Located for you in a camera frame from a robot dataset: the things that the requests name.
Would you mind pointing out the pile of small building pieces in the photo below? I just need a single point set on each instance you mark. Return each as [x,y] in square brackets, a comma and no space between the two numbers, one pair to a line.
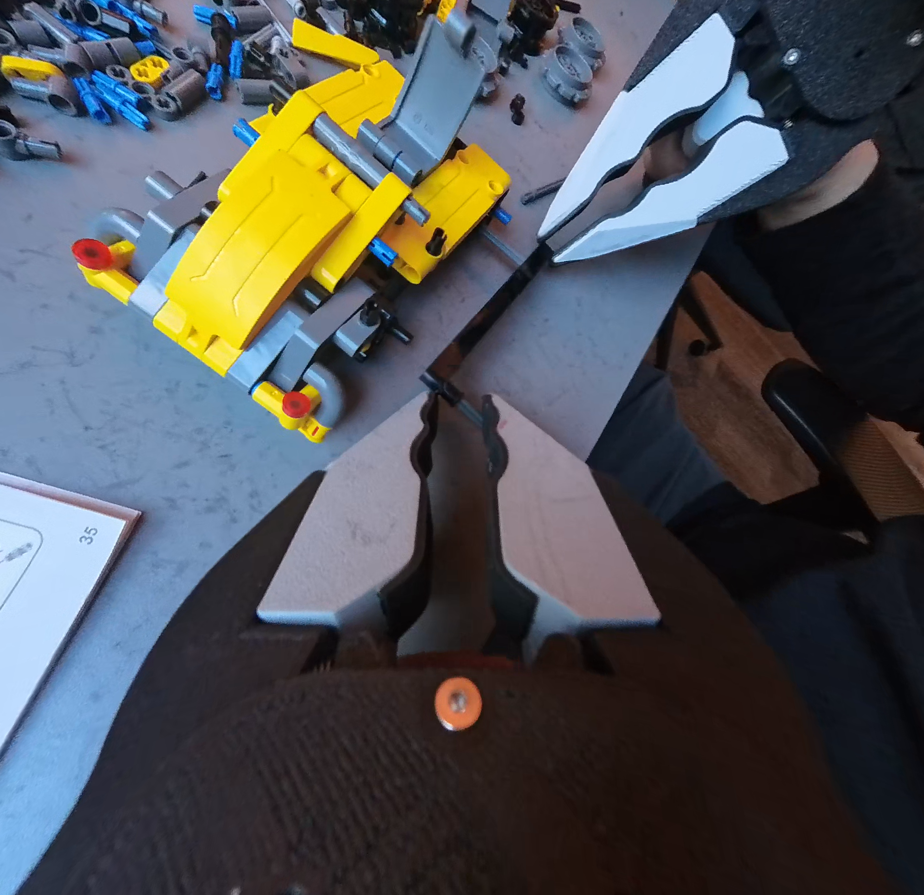
[108,58]

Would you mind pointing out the black office chair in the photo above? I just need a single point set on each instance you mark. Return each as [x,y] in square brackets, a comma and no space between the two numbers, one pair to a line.
[823,433]

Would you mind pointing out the grey desk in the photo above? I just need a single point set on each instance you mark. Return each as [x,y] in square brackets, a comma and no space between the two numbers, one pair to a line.
[144,404]

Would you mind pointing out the yellow toy vehicle model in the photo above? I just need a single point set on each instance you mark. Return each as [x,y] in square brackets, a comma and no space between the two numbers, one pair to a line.
[252,245]

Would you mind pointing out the yellow curved panel piece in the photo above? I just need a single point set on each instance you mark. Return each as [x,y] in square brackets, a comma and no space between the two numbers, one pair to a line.
[332,43]

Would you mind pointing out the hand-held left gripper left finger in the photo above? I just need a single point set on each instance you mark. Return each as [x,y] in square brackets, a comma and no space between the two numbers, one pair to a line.
[339,541]

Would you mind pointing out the white instruction booklet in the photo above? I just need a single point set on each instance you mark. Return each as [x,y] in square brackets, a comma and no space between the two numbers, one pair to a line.
[50,584]

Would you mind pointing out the long black holed beam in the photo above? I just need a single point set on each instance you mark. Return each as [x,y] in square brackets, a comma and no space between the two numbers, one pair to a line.
[491,310]

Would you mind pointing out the person's right hand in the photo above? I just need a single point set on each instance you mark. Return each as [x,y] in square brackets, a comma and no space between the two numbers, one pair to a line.
[816,187]

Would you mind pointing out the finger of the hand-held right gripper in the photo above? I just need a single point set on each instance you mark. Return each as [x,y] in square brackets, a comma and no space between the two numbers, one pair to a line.
[693,187]
[650,101]

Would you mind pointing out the small black connector piece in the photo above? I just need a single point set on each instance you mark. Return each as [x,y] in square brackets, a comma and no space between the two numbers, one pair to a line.
[517,110]

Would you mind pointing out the black wheel rim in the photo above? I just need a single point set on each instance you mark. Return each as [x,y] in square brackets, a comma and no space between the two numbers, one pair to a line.
[393,3]

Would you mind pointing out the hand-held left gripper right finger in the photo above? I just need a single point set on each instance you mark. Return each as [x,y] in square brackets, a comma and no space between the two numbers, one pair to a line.
[570,541]

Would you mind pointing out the black toy tyre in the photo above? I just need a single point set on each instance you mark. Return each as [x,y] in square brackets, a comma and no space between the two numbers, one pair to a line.
[533,6]

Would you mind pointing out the thin black axle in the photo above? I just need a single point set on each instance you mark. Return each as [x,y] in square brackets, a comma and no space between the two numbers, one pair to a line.
[541,192]

